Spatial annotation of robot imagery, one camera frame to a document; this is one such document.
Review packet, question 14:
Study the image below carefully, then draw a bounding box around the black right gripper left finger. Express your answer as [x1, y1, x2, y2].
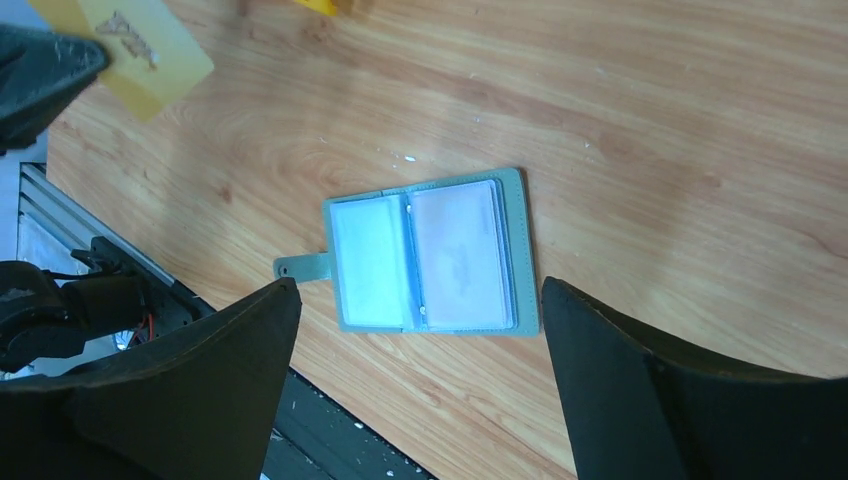
[1, 278, 302, 479]

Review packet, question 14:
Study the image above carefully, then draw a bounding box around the pale card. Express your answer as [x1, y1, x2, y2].
[409, 180, 514, 331]

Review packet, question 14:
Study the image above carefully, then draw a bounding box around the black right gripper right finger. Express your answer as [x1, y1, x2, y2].
[541, 277, 847, 479]

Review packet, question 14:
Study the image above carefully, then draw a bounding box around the teal card holder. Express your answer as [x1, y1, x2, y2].
[273, 168, 541, 337]

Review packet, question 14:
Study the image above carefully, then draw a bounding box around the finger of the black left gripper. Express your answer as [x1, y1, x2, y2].
[1, 23, 110, 154]

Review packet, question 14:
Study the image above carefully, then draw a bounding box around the aluminium frame rail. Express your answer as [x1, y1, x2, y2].
[14, 163, 175, 285]

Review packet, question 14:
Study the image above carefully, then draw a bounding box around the yellow plastic bin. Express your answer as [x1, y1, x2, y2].
[294, 0, 338, 16]

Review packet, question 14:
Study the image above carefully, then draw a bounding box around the tan card with logo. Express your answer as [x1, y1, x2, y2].
[30, 0, 214, 121]

